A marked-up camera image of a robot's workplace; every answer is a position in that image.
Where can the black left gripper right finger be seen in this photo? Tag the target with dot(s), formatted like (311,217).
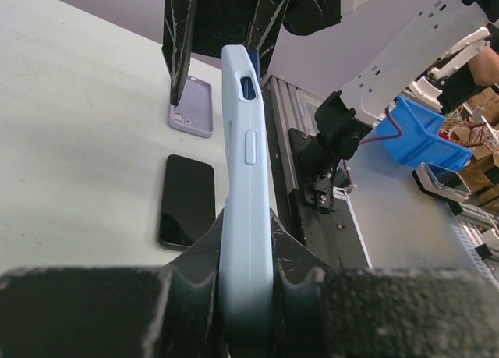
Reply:
(321,311)

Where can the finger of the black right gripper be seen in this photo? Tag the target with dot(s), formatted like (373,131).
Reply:
(179,19)
(263,30)

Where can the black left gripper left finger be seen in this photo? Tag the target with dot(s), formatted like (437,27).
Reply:
(166,311)

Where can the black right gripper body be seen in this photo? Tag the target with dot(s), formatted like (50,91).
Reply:
(221,22)

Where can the phone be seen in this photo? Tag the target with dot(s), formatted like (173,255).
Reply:
(246,274)
(187,208)

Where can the lilac phone case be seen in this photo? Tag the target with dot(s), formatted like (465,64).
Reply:
(194,113)

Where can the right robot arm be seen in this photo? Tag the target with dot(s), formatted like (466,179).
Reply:
(351,111)

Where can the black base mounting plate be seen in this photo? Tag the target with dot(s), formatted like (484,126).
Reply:
(322,217)

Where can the blue plastic bin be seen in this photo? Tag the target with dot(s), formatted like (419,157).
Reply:
(420,140)

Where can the right aluminium side rail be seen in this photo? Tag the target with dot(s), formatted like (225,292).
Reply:
(288,107)

